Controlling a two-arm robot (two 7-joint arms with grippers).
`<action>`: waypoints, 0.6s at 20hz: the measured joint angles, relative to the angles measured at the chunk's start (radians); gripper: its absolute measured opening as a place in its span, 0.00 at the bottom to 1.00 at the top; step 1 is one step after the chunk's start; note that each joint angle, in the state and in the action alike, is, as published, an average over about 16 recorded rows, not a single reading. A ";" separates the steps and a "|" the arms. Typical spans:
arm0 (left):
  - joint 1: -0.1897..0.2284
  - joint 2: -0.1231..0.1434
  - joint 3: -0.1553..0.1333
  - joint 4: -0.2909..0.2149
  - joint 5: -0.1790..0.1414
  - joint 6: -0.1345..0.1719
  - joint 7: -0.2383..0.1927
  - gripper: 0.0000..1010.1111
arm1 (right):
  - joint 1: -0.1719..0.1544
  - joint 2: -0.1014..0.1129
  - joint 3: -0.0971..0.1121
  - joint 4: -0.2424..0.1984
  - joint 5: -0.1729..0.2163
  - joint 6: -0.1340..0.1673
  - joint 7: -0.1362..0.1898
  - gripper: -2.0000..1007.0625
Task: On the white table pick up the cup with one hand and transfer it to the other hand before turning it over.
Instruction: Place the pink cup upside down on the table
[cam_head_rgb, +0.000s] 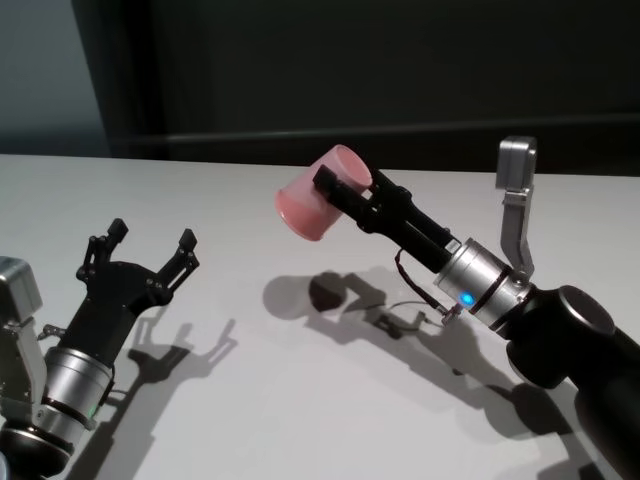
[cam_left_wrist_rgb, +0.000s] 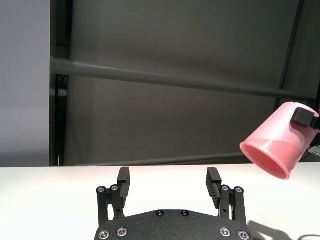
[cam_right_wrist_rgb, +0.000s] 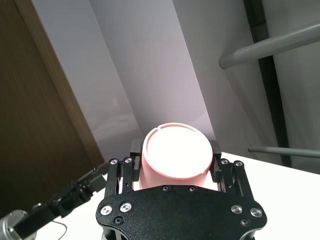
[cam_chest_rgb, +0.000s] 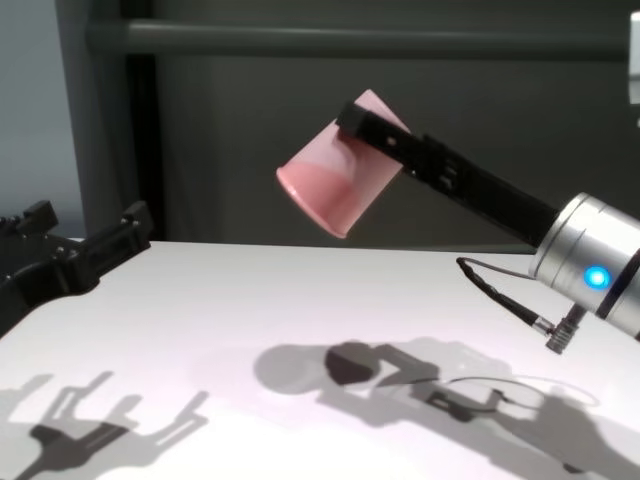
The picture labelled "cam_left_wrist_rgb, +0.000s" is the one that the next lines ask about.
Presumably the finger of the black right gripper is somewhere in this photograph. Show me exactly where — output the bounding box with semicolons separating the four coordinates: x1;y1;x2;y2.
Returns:
290;106;320;131
305;136;320;156

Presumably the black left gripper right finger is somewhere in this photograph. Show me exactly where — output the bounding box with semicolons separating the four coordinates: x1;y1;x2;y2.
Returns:
206;166;248;226

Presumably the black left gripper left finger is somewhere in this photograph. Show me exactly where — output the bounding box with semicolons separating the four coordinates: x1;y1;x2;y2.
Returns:
96;166;132;227

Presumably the pink plastic cup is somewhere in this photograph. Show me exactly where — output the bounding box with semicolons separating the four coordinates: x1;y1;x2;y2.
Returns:
239;102;320;181

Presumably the dark grey partition panel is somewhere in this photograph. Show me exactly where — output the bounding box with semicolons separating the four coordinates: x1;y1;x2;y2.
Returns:
67;0;301;163

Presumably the dark vertical frame post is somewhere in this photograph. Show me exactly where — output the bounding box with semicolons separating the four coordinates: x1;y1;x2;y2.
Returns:
274;0;320;106
49;0;73;167

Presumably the thick grey horizontal frame bar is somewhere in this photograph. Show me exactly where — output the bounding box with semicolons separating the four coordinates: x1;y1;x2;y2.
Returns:
51;56;320;100

